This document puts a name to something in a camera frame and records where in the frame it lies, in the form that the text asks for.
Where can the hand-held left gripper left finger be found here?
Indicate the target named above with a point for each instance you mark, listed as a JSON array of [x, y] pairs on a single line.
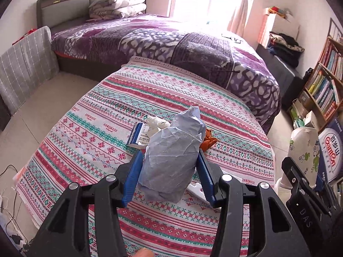
[[132, 176]]

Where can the beige drawer box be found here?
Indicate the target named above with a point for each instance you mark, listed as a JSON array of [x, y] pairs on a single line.
[[310, 119]]

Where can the grey paper bag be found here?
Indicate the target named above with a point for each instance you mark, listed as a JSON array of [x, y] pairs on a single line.
[[171, 160]]

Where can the black bench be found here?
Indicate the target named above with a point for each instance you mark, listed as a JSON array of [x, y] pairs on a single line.
[[284, 77]]

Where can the person's left hand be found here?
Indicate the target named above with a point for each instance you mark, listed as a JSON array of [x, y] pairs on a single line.
[[144, 253]]

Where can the stack of green booklets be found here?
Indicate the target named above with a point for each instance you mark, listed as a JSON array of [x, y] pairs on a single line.
[[296, 115]]

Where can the blue water carton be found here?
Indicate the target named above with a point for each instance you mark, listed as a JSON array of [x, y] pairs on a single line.
[[332, 150]]

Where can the colourful toys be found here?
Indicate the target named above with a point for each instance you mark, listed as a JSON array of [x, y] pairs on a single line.
[[277, 11]]

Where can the grey bed frame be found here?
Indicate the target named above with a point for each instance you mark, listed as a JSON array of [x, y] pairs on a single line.
[[64, 12]]

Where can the patterned striped tablecloth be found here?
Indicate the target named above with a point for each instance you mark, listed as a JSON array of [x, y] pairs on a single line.
[[107, 107]]

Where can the white cabinet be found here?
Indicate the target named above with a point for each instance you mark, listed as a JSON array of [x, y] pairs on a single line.
[[284, 26]]

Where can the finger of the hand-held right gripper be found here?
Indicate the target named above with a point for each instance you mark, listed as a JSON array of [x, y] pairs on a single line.
[[297, 171]]

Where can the wooden bookshelf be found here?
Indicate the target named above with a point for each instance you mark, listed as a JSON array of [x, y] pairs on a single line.
[[308, 85]]

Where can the folded white floral quilt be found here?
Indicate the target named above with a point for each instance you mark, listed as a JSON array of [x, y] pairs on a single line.
[[118, 5]]

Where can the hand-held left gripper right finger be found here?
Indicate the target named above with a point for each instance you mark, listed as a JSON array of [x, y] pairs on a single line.
[[206, 176]]

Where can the white tissue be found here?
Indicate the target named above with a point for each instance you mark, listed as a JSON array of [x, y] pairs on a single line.
[[158, 124]]

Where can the pale pink curtain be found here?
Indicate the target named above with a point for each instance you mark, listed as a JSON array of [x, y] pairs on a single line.
[[242, 13]]

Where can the bed with purple quilt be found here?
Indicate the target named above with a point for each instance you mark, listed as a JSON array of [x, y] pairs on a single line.
[[134, 37]]

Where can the blue and white carton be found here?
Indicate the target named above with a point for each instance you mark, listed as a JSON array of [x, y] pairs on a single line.
[[139, 136]]

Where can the white bag green print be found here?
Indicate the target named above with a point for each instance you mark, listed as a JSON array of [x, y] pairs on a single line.
[[302, 144]]

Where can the grey checked cloth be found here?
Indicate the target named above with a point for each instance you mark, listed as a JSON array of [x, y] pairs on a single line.
[[24, 67]]

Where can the row of books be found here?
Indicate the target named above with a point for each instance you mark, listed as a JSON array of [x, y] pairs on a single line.
[[325, 91]]

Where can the pile of clothes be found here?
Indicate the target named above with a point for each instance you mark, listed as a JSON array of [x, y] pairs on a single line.
[[286, 48]]

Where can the red cloth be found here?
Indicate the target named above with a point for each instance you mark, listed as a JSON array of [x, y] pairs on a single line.
[[26, 34]]

